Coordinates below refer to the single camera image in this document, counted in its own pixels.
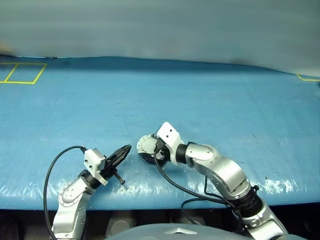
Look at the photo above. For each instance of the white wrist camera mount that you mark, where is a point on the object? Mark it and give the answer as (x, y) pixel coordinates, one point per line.
(170, 137)
(93, 160)

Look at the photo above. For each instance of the blue plastic table cover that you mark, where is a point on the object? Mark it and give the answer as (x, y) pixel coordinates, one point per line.
(200, 100)

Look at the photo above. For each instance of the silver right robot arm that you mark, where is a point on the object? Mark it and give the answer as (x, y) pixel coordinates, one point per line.
(225, 172)

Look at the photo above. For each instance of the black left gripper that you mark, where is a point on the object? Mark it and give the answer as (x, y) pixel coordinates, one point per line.
(110, 170)

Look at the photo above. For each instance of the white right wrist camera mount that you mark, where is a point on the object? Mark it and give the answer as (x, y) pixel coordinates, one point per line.
(170, 137)

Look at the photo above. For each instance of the silver motor cover circuit board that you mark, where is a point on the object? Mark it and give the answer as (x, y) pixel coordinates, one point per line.
(146, 145)

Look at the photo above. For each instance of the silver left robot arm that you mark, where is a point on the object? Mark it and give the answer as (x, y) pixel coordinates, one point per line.
(70, 200)

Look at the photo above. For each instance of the grey robot torso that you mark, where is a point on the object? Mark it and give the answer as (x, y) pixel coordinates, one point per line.
(155, 232)

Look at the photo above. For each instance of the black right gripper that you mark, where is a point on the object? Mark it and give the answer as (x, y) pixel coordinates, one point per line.
(163, 156)

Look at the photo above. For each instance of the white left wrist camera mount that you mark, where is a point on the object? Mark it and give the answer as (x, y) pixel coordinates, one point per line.
(93, 160)

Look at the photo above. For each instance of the round grey black object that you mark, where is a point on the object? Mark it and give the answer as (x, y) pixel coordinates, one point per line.
(143, 154)

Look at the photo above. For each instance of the grey rounded cylinder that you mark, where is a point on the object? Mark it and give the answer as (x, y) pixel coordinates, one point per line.
(121, 226)

